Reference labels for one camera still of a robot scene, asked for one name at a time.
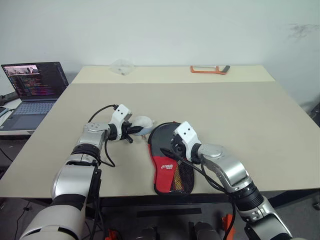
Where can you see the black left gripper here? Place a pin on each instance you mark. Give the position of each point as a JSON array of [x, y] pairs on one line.
[[125, 131]]

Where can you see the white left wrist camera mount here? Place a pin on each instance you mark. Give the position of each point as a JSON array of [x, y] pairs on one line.
[[120, 112]]

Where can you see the orange bracket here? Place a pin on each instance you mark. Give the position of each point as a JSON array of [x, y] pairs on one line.
[[228, 223], [112, 235]]

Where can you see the clear plastic bag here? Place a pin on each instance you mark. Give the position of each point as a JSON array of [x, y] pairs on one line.
[[123, 67]]

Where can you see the dark rounded shape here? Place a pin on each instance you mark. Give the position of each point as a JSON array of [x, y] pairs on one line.
[[207, 231]]

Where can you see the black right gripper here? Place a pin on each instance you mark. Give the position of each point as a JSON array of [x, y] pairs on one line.
[[178, 148]]

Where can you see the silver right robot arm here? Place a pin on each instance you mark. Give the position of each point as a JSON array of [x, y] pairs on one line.
[[230, 165]]

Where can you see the open grey laptop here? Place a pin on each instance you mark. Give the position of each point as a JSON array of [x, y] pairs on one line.
[[35, 85]]

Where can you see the black and red paddle case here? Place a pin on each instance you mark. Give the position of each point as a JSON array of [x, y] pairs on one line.
[[163, 170]]

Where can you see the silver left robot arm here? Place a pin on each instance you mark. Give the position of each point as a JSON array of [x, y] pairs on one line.
[[75, 180]]

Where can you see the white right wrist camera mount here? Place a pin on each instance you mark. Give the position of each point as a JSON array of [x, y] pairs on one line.
[[187, 132]]

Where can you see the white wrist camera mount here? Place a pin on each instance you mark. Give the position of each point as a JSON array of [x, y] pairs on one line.
[[120, 112], [187, 132]]

